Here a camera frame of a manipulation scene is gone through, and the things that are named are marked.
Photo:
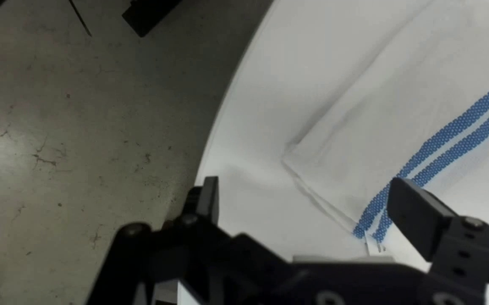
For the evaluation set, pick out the black perforated breadboard table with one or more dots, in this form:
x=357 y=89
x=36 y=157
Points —
x=148 y=13

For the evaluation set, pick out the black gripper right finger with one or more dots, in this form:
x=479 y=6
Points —
x=423 y=220

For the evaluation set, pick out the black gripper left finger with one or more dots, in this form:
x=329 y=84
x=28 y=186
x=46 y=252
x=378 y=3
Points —
x=198 y=254

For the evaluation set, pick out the white blue-striped tea towel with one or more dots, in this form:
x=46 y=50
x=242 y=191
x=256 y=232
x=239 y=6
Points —
x=401 y=101

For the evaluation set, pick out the round white table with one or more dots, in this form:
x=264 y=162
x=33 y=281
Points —
x=266 y=84

